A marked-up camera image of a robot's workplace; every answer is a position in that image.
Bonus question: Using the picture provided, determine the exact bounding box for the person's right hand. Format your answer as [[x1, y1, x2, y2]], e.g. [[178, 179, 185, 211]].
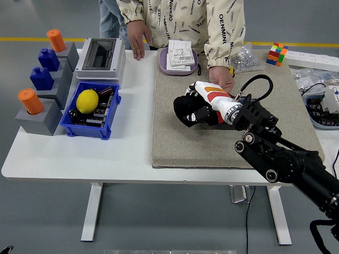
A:
[[126, 20, 153, 61]]

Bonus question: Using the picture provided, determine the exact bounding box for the person's left hand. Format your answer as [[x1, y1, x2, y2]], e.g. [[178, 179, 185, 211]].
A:
[[208, 66, 236, 93]]

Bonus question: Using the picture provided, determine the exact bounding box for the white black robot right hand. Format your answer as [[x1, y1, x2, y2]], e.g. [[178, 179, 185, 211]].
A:
[[184, 81, 241, 122]]

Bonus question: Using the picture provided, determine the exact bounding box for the grey electrical box clear lid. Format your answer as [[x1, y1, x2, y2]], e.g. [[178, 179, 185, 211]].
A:
[[74, 38, 127, 82]]

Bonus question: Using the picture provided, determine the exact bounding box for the clear bag of metal screws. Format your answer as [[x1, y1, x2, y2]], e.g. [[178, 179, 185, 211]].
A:
[[231, 41, 265, 74]]

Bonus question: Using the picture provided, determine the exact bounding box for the person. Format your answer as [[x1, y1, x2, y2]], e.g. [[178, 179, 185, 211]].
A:
[[115, 0, 246, 69], [99, 0, 133, 50]]

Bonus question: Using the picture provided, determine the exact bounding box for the purple tray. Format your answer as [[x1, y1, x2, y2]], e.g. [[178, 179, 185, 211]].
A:
[[158, 47, 199, 77]]

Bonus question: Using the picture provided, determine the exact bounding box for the grey-brown mat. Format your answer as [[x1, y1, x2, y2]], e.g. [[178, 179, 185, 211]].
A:
[[151, 48, 326, 171]]

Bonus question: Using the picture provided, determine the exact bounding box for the colourful puzzle cube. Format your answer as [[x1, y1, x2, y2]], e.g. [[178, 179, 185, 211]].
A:
[[265, 42, 289, 67]]

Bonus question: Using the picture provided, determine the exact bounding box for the grey block holder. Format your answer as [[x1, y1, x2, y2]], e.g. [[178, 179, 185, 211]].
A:
[[35, 70, 74, 111], [50, 57, 74, 88], [15, 98, 66, 137], [54, 41, 81, 72]]

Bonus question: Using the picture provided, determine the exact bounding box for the yellow lemon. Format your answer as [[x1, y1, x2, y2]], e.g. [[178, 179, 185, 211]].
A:
[[76, 89, 100, 114]]

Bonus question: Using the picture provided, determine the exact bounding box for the orange cylinder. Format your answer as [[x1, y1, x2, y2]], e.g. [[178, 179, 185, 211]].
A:
[[17, 88, 44, 115], [46, 29, 67, 53]]

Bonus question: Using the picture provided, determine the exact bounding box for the circuit board with capacitors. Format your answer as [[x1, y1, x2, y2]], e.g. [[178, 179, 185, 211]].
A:
[[68, 86, 116, 128]]

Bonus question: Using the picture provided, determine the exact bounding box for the blue block with knob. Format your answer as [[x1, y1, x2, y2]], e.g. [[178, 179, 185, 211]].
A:
[[38, 48, 61, 72], [29, 67, 55, 92]]

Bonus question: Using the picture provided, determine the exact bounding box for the clear bag of washers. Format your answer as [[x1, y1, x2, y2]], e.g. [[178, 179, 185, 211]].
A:
[[290, 67, 339, 92]]

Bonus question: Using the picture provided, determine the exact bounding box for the white table leg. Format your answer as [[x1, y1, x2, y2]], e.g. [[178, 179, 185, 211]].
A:
[[81, 182, 103, 242], [266, 185, 292, 246]]

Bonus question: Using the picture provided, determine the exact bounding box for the white power strip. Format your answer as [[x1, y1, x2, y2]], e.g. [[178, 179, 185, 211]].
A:
[[284, 50, 339, 72]]

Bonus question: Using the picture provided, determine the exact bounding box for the dark circuit board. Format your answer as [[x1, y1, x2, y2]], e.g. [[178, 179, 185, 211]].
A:
[[307, 97, 339, 125]]

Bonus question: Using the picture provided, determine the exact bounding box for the blue plastic bin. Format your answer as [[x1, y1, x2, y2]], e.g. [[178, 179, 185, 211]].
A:
[[59, 81, 122, 141]]

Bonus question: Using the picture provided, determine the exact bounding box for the light blue tray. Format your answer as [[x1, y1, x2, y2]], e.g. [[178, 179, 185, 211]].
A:
[[303, 94, 339, 130]]

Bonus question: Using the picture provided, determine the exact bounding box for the white device box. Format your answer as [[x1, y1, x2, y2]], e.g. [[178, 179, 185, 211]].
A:
[[322, 85, 339, 114]]

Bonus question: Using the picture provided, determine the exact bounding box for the white wall switch plate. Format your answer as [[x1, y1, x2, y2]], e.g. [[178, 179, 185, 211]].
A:
[[168, 39, 193, 55], [166, 49, 199, 71]]

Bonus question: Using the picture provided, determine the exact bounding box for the thin black cable loop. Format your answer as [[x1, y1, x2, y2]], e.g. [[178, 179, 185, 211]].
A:
[[301, 83, 327, 100]]

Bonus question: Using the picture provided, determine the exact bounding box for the silver metal bracket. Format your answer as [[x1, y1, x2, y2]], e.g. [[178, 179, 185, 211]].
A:
[[229, 185, 252, 204]]

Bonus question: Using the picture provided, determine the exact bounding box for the black floor cable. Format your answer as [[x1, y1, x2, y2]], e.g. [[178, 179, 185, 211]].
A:
[[245, 186, 256, 254]]

